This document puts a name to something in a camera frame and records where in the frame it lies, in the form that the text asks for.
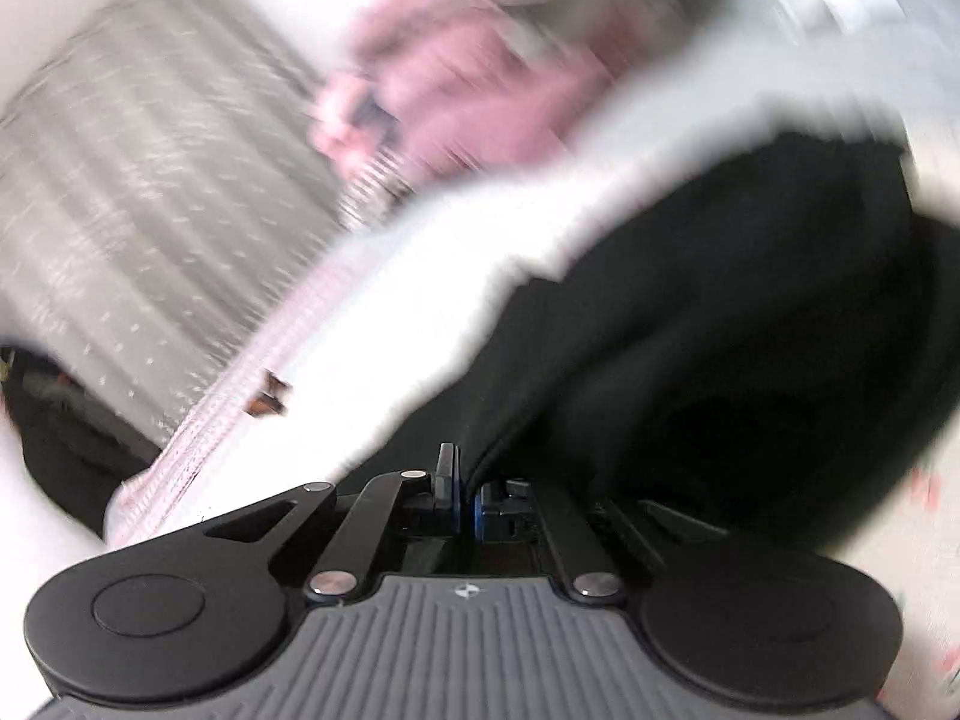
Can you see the brown hair clip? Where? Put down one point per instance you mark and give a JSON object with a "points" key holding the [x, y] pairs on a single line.
{"points": [[267, 394]]}

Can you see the cherry print bedsheet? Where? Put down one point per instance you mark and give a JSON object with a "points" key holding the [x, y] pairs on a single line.
{"points": [[420, 300]]}

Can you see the black pants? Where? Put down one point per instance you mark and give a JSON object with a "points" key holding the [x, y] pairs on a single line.
{"points": [[712, 315]]}

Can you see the black object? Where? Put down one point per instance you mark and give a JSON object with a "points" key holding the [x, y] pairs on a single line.
{"points": [[60, 427]]}

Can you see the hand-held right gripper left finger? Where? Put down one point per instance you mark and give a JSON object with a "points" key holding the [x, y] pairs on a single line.
{"points": [[448, 491]]}

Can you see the pink cloth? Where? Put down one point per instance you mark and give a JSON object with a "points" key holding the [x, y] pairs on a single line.
{"points": [[480, 60]]}

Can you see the grey star print curtain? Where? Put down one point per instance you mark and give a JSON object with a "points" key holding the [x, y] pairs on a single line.
{"points": [[150, 165]]}

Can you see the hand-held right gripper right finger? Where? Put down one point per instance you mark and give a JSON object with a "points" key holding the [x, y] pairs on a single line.
{"points": [[489, 517]]}

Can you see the pink striped blanket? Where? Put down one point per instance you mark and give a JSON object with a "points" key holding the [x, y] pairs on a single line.
{"points": [[187, 450]]}

